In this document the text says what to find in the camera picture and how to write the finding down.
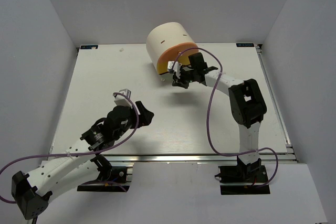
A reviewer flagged blue label sticker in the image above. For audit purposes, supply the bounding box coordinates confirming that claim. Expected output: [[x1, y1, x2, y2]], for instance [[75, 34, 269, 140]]
[[236, 43, 255, 48], [80, 45, 98, 50]]

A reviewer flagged blue label sticker left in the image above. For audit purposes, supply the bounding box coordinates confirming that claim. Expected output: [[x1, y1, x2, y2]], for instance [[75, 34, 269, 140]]
[[80, 45, 98, 50]]

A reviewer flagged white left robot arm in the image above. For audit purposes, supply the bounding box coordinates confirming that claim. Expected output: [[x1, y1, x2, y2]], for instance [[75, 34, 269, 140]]
[[11, 101, 154, 220]]

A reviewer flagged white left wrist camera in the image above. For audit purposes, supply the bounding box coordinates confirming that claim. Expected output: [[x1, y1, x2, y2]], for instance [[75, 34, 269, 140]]
[[113, 89, 132, 108]]

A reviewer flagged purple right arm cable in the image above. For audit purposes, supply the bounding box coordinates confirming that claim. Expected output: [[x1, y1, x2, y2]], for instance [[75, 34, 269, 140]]
[[169, 48, 279, 186]]

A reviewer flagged aluminium table edge rail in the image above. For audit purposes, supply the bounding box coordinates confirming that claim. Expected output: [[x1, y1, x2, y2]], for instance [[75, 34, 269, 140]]
[[47, 153, 297, 163]]

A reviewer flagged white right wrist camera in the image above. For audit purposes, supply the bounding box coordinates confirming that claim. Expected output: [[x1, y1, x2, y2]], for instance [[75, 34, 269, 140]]
[[167, 61, 181, 79]]

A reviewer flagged yellow drawer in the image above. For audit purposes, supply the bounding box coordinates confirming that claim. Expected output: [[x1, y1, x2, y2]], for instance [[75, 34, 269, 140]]
[[154, 54, 190, 75]]

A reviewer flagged white round drawer cabinet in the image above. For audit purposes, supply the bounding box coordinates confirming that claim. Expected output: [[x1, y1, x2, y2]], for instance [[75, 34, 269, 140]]
[[146, 22, 195, 65]]

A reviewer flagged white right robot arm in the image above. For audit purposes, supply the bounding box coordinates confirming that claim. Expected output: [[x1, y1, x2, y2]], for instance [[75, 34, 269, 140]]
[[167, 52, 267, 166]]

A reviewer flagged orange drawer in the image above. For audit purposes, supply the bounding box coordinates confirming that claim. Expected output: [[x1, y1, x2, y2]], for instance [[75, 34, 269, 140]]
[[158, 42, 198, 65]]

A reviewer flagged blue label sticker right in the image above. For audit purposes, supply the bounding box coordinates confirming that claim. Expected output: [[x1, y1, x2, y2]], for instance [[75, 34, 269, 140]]
[[236, 43, 255, 48]]

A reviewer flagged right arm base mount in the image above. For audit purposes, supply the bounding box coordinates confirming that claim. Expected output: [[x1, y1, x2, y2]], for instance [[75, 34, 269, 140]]
[[214, 157, 270, 195]]

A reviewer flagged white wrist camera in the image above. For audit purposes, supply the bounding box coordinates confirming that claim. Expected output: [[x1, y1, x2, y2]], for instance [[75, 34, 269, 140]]
[[113, 89, 132, 108], [167, 61, 181, 79]]

